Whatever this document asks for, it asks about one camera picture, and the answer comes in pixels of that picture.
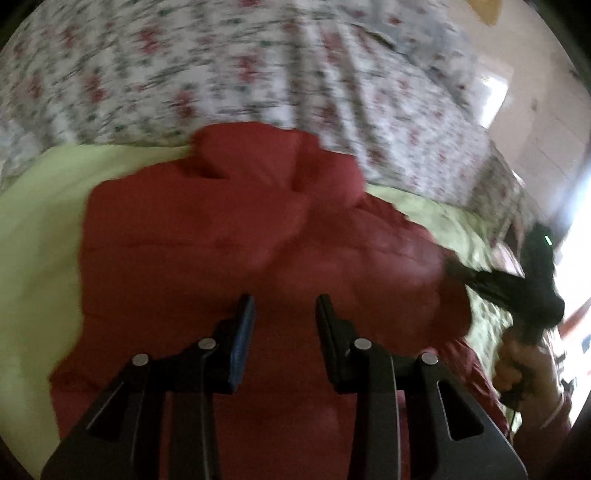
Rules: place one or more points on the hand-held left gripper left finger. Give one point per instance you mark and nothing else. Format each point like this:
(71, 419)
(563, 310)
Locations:
(242, 339)

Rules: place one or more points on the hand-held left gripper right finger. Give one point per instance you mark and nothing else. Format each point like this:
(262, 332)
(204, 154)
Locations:
(328, 332)

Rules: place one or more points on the person's right hand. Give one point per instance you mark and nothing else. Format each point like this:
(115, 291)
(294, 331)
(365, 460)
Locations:
(524, 364)

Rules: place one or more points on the person's right forearm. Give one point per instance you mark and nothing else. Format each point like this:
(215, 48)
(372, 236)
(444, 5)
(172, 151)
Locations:
(545, 424)

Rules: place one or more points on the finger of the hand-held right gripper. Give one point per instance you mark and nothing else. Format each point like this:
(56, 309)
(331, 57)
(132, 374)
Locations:
(485, 280)

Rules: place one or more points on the light green bed sheet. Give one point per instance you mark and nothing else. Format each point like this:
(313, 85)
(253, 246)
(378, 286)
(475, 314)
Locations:
(41, 240)

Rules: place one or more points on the red quilted blanket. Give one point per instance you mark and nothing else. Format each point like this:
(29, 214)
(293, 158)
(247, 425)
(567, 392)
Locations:
(221, 240)

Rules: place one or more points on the floral print blanket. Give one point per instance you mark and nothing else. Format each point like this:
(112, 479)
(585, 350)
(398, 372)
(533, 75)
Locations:
(231, 64)

